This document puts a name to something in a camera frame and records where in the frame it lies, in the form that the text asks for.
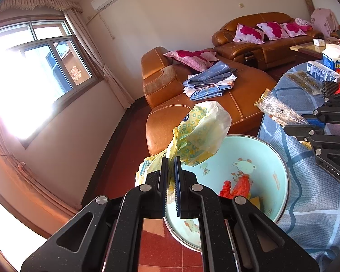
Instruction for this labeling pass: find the beige window curtain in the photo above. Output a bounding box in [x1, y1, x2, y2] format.
[64, 8, 135, 109]

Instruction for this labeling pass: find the folded blue plaid sheet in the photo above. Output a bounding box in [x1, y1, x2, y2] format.
[183, 61, 238, 89]

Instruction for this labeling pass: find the mint green cartoon print bin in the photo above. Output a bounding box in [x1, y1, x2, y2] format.
[163, 134, 290, 251]

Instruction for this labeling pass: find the bright yellow plastic bag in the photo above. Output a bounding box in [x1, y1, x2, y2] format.
[248, 195, 264, 213]

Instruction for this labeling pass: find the black foam net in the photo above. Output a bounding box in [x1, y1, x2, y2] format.
[321, 81, 340, 102]

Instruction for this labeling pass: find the yellow ring-print plastic bag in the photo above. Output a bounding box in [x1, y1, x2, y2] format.
[134, 100, 232, 186]

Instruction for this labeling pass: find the brown leather three-seat sofa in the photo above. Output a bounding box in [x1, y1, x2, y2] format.
[212, 12, 325, 70]

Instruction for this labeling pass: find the flat blue white carton box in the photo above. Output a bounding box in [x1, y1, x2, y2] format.
[306, 60, 340, 83]

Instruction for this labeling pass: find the clear snack tray packet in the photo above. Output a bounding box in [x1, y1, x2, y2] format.
[282, 71, 323, 95]

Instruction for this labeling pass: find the pink floral pillow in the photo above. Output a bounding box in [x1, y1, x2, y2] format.
[163, 49, 219, 73]
[234, 23, 265, 44]
[256, 21, 289, 41]
[280, 22, 308, 37]

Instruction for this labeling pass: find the sliding glass window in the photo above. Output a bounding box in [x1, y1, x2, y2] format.
[0, 20, 104, 151]

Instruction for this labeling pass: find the brown leather chaise sofa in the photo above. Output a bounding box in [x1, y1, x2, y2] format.
[141, 47, 277, 156]

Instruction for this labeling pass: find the blue white milk carton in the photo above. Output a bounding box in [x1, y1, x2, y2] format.
[322, 43, 340, 78]

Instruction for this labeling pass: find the pink floral crumpled cloth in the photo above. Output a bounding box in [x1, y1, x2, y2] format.
[295, 18, 313, 31]

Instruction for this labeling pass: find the beige curtain valance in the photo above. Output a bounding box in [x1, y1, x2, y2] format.
[0, 0, 83, 15]

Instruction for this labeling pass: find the red paper window decal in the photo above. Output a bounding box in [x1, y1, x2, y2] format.
[70, 65, 83, 81]

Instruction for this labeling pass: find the blue plaid tablecloth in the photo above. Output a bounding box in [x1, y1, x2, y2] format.
[256, 62, 340, 264]

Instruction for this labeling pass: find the rolled bamboo mat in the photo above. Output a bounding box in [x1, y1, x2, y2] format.
[301, 0, 315, 20]

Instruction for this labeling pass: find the red plastic bag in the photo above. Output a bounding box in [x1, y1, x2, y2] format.
[219, 175, 251, 202]

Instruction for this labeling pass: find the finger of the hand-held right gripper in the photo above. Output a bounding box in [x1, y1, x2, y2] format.
[302, 91, 340, 128]
[284, 124, 340, 182]

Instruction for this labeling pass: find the clear gold-edged snack wrapper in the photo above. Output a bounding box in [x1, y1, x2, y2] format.
[254, 88, 311, 126]

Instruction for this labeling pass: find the pale pink floral cover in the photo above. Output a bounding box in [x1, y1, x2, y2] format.
[312, 8, 340, 33]

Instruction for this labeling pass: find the wooden coffee table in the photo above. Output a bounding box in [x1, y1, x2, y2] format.
[289, 38, 340, 60]

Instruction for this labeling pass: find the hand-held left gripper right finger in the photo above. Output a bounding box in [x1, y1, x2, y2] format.
[173, 156, 320, 272]

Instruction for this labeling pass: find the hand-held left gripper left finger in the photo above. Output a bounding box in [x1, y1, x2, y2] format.
[20, 156, 170, 272]

